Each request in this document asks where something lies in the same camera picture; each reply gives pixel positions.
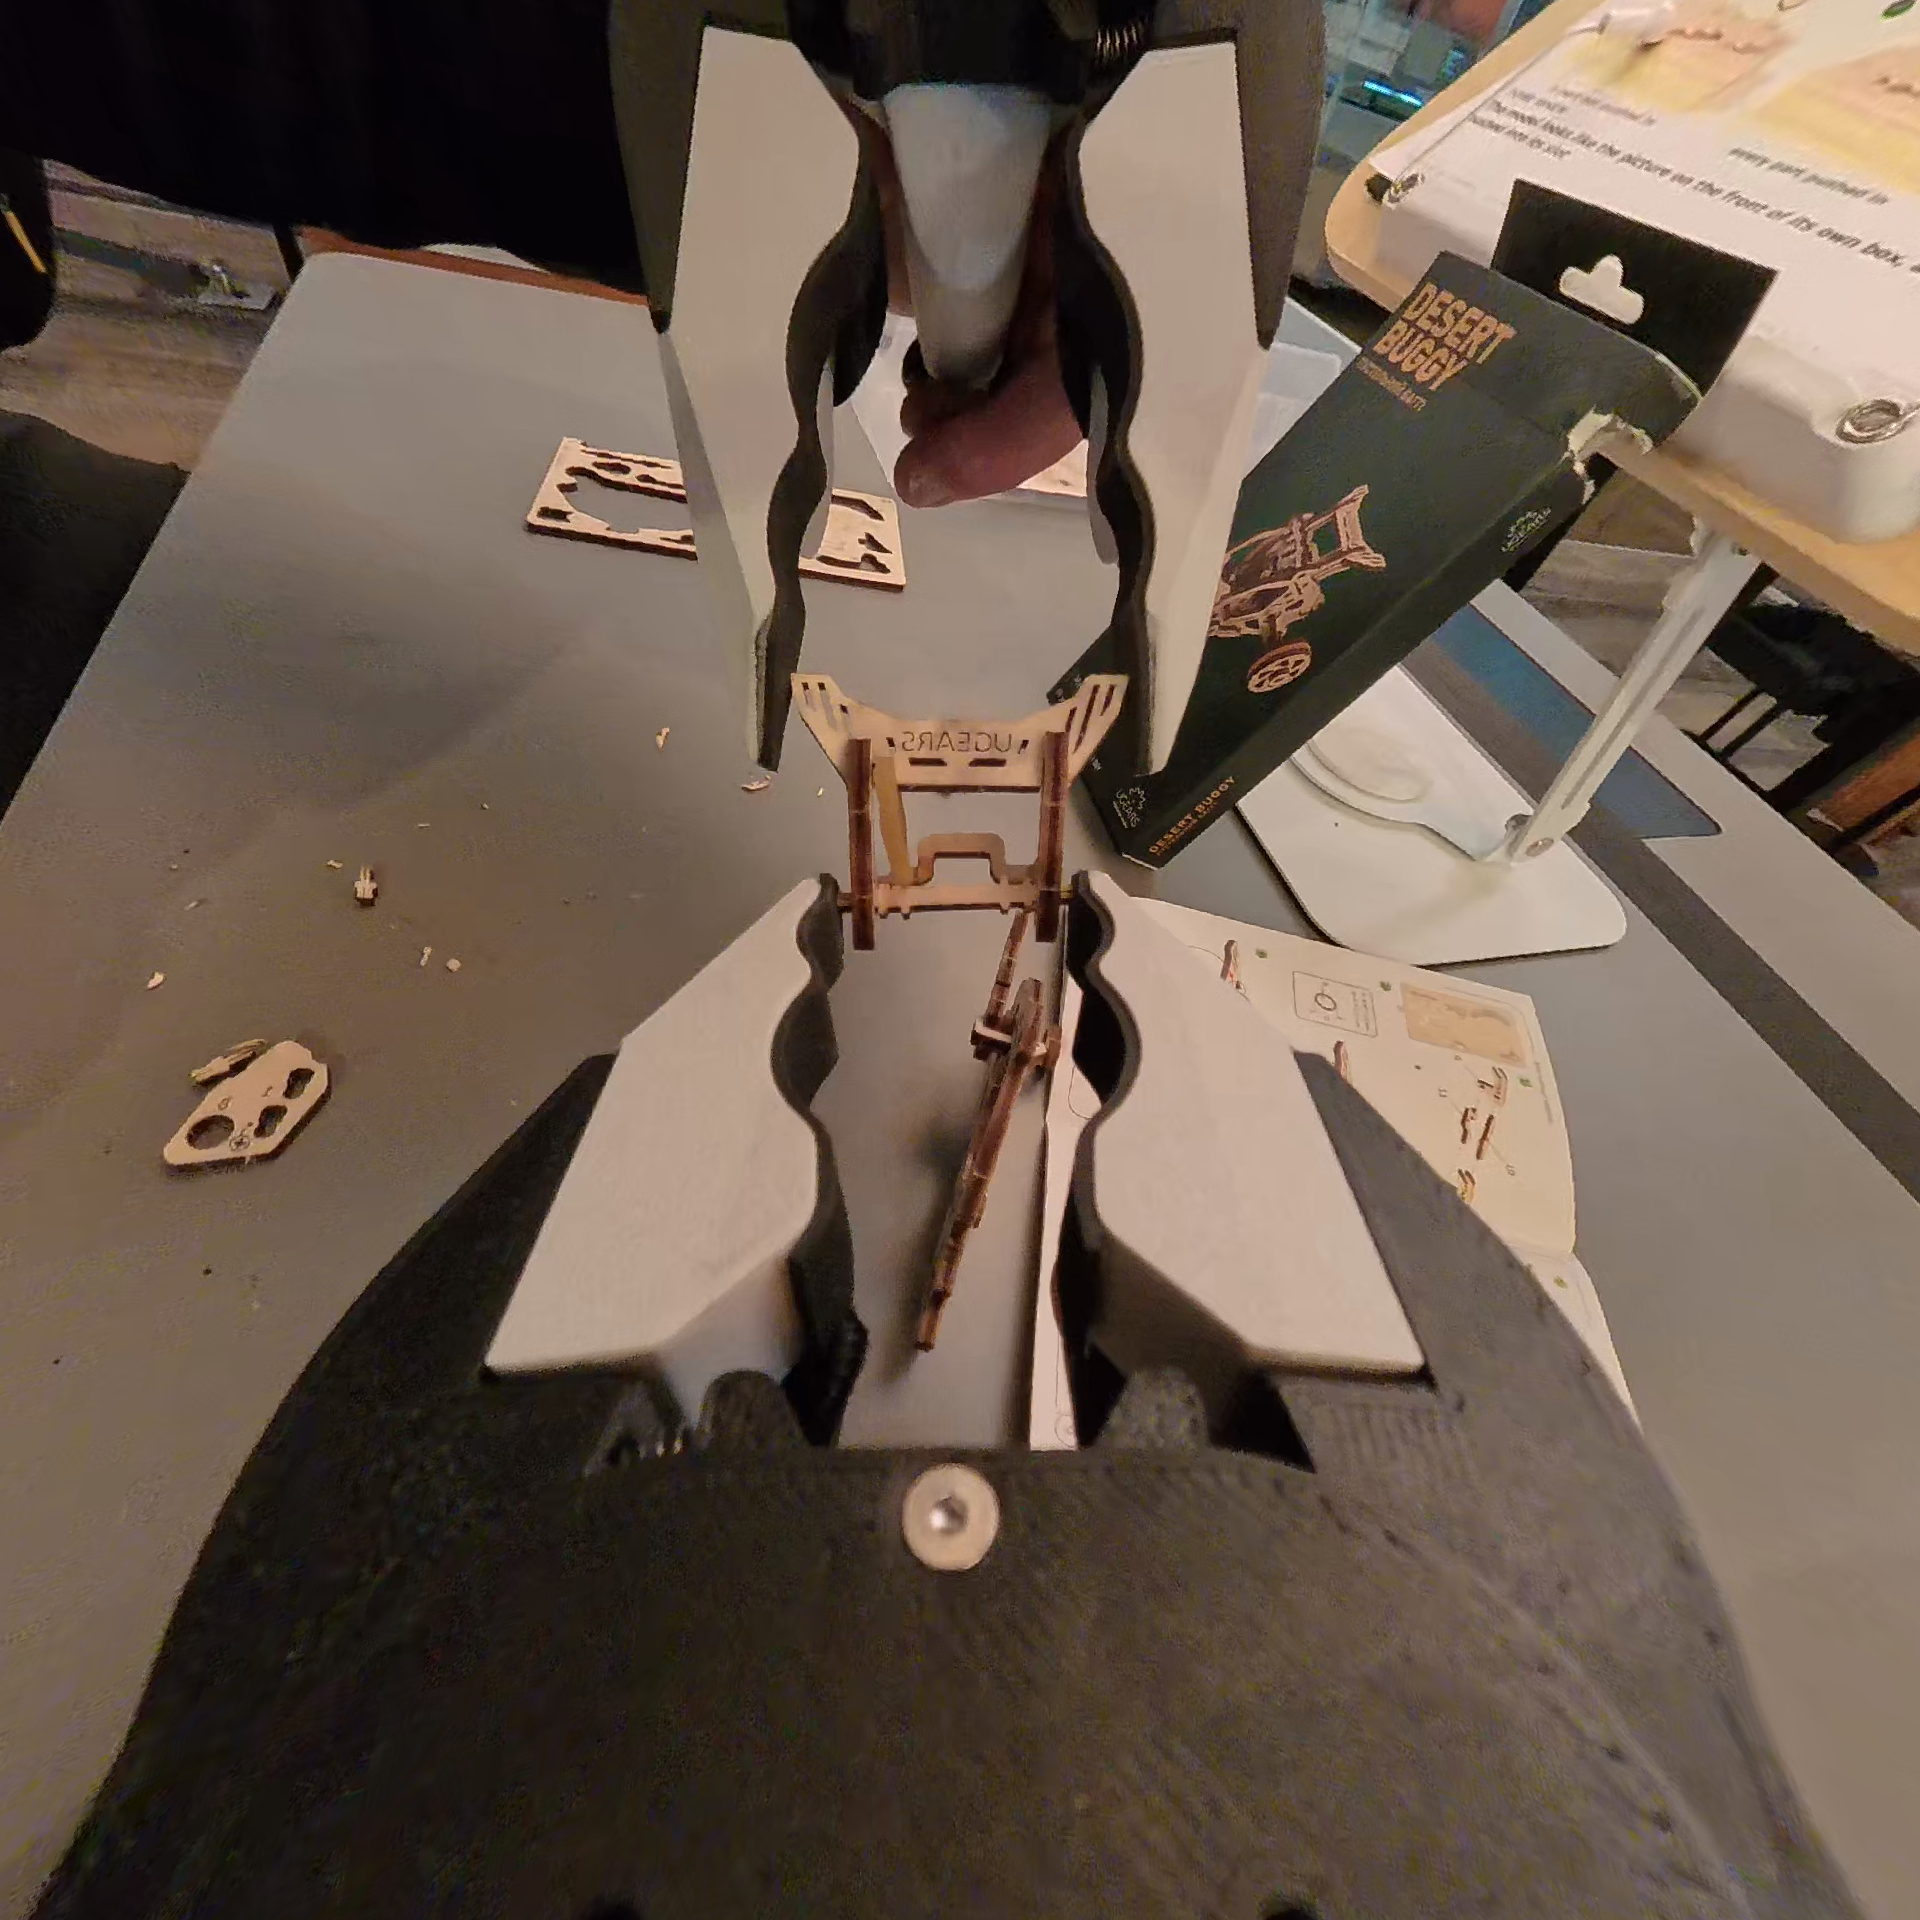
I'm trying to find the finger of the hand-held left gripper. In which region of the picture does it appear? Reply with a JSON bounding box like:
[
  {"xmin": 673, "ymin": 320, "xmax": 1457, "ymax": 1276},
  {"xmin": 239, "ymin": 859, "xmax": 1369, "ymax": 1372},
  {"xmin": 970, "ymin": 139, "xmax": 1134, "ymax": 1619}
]
[
  {"xmin": 1046, "ymin": 41, "xmax": 1281, "ymax": 784},
  {"xmin": 657, "ymin": 27, "xmax": 889, "ymax": 793}
]

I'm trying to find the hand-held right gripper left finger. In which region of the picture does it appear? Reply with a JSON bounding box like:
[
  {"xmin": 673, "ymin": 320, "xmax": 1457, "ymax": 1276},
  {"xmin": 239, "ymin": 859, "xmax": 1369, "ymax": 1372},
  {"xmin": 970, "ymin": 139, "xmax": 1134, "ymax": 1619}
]
[{"xmin": 483, "ymin": 873, "xmax": 874, "ymax": 1448}]

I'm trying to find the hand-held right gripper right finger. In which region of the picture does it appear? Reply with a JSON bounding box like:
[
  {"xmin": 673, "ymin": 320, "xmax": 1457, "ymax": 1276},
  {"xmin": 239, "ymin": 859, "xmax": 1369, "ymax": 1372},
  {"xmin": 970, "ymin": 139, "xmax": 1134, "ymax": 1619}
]
[{"xmin": 1055, "ymin": 871, "xmax": 1431, "ymax": 1448}]

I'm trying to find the dark wooden model side part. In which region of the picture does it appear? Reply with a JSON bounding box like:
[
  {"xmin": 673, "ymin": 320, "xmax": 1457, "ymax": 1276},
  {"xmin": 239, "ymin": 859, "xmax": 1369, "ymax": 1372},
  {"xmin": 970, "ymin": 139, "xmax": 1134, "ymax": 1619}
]
[{"xmin": 911, "ymin": 912, "xmax": 1065, "ymax": 1355}]

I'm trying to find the pale wooden model frame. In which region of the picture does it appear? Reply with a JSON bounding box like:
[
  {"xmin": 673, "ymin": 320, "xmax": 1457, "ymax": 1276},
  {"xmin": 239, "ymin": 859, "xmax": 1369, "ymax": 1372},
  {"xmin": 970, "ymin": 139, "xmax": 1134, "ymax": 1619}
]
[{"xmin": 791, "ymin": 671, "xmax": 1129, "ymax": 951}]

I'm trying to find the punched-out wooden parts sheet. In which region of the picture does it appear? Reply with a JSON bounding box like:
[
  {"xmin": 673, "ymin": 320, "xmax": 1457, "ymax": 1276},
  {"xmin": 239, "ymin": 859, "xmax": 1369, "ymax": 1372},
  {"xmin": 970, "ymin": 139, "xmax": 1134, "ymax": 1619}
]
[{"xmin": 526, "ymin": 438, "xmax": 911, "ymax": 597}]

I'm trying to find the model instruction booklet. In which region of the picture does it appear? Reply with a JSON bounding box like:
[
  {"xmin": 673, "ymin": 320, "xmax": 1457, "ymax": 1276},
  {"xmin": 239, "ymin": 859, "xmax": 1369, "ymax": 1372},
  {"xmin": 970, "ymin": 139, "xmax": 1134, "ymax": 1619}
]
[{"xmin": 1030, "ymin": 895, "xmax": 1641, "ymax": 1451}]

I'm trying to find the dark green model kit box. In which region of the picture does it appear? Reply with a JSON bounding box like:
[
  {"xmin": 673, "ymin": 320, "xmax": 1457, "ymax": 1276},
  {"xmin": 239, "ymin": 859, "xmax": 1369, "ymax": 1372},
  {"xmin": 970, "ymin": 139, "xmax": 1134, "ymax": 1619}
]
[{"xmin": 1046, "ymin": 180, "xmax": 1781, "ymax": 869}]

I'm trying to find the person's left hand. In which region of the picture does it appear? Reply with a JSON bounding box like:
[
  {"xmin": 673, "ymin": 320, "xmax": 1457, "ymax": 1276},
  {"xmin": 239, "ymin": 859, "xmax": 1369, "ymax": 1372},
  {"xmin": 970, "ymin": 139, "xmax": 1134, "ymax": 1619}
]
[{"xmin": 895, "ymin": 343, "xmax": 1086, "ymax": 507}]

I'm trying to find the clear plastic container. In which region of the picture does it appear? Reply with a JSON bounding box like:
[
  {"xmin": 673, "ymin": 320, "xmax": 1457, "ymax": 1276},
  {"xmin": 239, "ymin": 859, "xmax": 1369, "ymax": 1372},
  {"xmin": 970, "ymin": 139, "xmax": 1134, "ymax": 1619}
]
[{"xmin": 862, "ymin": 296, "xmax": 1359, "ymax": 511}]

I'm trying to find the light wooden side table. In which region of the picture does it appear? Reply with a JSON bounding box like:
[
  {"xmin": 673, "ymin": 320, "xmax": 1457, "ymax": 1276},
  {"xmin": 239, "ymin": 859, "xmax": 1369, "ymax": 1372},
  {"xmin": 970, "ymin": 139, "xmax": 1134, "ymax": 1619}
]
[{"xmin": 1324, "ymin": 0, "xmax": 1920, "ymax": 656}]

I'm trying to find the white metal stand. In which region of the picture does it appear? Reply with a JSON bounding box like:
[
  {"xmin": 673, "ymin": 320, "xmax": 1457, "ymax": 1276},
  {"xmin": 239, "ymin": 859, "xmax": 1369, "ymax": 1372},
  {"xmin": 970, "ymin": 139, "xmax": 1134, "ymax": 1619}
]
[{"xmin": 1236, "ymin": 401, "xmax": 1759, "ymax": 971}]

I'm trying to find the wooden offcut plate with holes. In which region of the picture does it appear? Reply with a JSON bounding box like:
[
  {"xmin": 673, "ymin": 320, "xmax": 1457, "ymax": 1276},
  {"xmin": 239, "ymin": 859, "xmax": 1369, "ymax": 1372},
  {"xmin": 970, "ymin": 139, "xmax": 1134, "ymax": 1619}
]
[{"xmin": 161, "ymin": 1035, "xmax": 333, "ymax": 1172}]

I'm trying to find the white printed instruction sheet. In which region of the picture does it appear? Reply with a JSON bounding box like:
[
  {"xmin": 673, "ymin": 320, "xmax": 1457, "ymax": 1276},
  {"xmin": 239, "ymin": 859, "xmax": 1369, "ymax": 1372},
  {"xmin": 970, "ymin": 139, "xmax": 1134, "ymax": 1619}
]
[{"xmin": 1372, "ymin": 0, "xmax": 1920, "ymax": 547}]

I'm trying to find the blue mat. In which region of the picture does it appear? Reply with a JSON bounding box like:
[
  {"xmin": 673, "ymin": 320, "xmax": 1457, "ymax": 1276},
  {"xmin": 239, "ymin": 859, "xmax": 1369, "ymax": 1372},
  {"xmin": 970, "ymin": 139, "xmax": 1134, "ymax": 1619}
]
[{"xmin": 1425, "ymin": 598, "xmax": 1723, "ymax": 845}]

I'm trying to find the black bag with yellow zipper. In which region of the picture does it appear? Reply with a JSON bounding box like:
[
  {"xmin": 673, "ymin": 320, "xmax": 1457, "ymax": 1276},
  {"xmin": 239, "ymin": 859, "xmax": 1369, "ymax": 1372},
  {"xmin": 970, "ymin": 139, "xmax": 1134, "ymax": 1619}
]
[{"xmin": 0, "ymin": 151, "xmax": 65, "ymax": 350}]

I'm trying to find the black chair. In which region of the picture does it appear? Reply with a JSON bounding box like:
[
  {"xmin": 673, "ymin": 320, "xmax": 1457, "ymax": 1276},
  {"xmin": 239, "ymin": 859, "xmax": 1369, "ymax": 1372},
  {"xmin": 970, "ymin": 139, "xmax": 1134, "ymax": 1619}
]
[{"xmin": 0, "ymin": 415, "xmax": 193, "ymax": 817}]

